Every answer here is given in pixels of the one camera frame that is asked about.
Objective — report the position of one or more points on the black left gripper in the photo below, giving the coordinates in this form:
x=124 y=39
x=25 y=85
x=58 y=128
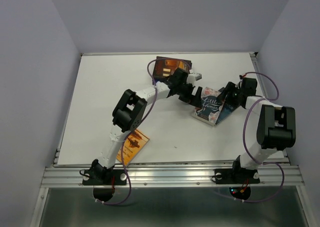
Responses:
x=194 y=100

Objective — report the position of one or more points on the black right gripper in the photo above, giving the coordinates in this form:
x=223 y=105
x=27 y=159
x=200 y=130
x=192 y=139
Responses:
x=229 y=86

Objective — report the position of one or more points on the Little Women book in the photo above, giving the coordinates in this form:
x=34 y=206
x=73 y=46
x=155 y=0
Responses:
x=211 y=107

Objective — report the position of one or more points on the Nineteen Eighty-Four blue book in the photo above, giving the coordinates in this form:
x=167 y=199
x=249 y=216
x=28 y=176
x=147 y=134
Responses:
x=226 y=113

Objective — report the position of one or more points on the brown glossy paperback book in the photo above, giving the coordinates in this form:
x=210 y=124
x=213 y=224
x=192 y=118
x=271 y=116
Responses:
x=165 y=66

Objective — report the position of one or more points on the orange Huckleberry Finn book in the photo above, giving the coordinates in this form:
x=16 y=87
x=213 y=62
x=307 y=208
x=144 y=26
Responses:
x=132 y=145

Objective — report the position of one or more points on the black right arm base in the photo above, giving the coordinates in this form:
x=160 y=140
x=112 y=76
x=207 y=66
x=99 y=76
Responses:
x=239 y=178

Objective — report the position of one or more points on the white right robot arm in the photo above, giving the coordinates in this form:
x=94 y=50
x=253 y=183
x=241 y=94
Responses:
x=276 y=128

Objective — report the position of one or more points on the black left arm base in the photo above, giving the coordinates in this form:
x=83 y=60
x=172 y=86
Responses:
x=104 y=181

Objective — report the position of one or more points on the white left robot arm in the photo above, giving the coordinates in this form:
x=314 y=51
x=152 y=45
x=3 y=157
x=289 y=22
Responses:
x=129 y=113

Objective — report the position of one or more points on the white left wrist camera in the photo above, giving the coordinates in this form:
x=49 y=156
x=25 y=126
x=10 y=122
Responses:
x=192 y=78

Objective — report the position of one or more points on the aluminium mounting rail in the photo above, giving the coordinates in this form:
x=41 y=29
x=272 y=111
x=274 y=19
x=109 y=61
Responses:
x=168 y=175

